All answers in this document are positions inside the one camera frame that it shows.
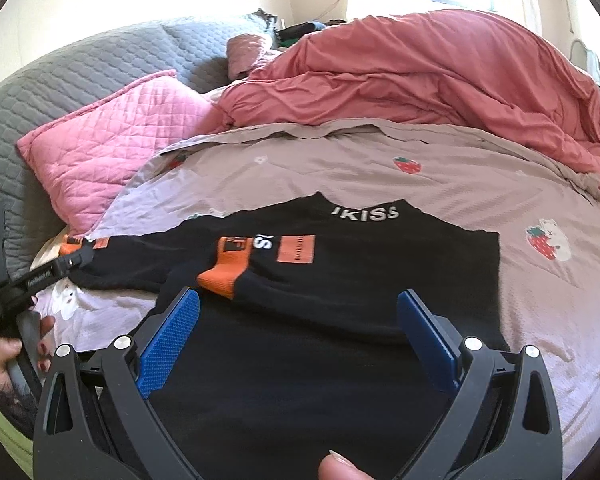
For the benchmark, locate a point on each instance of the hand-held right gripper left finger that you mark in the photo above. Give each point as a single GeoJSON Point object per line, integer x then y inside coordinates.
{"type": "Point", "coordinates": [172, 330]}

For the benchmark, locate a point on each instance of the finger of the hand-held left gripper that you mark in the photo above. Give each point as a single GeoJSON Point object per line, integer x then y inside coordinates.
{"type": "Point", "coordinates": [76, 256]}

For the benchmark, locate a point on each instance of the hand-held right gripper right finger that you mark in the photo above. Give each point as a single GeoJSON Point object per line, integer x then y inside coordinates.
{"type": "Point", "coordinates": [430, 340]}

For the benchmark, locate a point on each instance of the black sweater orange patches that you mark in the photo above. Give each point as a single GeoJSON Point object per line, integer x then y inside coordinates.
{"type": "Point", "coordinates": [305, 340]}

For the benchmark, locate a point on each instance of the person's left forearm green sleeve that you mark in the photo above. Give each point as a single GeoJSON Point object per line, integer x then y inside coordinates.
{"type": "Point", "coordinates": [2, 425]}

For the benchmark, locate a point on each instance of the dark clothes pile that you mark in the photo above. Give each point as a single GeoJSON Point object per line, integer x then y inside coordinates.
{"type": "Point", "coordinates": [305, 32]}

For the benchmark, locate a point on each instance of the person's left hand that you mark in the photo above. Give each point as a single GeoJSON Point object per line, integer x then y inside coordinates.
{"type": "Point", "coordinates": [5, 360]}

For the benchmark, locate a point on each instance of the person's right hand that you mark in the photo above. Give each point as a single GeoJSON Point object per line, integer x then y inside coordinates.
{"type": "Point", "coordinates": [339, 467]}

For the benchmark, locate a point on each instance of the pink quilted pillow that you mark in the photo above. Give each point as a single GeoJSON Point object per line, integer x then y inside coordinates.
{"type": "Point", "coordinates": [105, 150]}

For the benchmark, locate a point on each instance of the strawberry print bed sheet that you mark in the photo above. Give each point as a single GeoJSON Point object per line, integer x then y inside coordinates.
{"type": "Point", "coordinates": [380, 175]}

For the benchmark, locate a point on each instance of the small mauve pillow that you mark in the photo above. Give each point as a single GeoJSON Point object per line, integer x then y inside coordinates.
{"type": "Point", "coordinates": [245, 55]}

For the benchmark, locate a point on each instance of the coral red duvet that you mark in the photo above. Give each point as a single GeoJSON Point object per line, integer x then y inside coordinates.
{"type": "Point", "coordinates": [405, 75]}

